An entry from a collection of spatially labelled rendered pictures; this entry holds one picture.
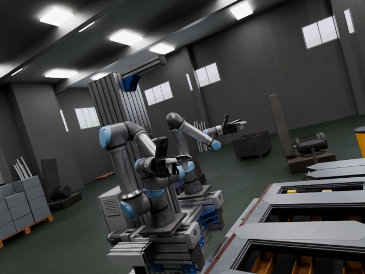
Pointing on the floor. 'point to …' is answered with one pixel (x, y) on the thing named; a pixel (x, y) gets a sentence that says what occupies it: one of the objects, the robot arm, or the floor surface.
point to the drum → (361, 138)
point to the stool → (312, 147)
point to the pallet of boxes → (22, 207)
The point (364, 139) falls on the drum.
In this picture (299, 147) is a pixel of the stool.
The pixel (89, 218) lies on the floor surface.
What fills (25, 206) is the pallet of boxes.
